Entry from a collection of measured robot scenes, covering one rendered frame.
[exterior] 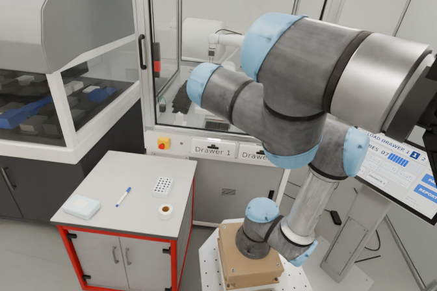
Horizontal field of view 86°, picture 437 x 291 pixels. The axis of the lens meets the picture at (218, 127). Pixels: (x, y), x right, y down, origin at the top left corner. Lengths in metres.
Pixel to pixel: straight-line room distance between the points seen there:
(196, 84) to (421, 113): 0.27
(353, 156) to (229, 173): 1.18
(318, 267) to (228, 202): 0.83
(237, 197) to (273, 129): 1.61
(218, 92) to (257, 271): 0.84
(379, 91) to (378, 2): 4.61
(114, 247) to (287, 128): 1.31
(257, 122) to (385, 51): 0.16
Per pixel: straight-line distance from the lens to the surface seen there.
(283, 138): 0.29
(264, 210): 0.93
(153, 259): 1.50
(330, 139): 0.65
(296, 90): 0.23
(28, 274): 2.29
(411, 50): 0.21
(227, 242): 1.10
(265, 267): 1.08
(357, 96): 0.21
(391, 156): 1.52
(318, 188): 0.74
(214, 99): 0.35
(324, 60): 0.21
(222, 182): 1.78
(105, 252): 1.57
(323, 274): 2.18
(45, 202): 2.21
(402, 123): 0.21
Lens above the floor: 1.77
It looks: 30 degrees down
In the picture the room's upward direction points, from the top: 6 degrees clockwise
